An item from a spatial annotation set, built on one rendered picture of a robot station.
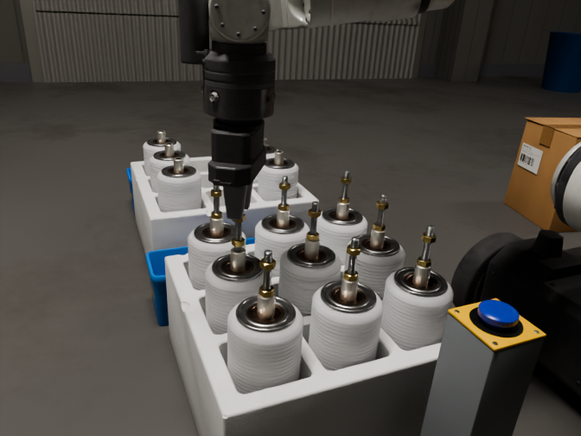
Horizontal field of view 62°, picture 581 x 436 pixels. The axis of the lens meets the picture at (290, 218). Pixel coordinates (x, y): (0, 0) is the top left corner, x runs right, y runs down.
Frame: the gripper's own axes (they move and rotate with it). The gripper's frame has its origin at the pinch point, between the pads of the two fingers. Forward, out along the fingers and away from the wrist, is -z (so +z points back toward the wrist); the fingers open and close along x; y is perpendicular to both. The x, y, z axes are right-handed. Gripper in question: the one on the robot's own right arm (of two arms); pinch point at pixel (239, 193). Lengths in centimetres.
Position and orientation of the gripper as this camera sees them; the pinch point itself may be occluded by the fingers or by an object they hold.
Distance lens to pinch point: 66.2
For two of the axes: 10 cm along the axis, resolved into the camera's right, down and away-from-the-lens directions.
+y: -9.8, -1.1, 1.3
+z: 0.5, -9.1, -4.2
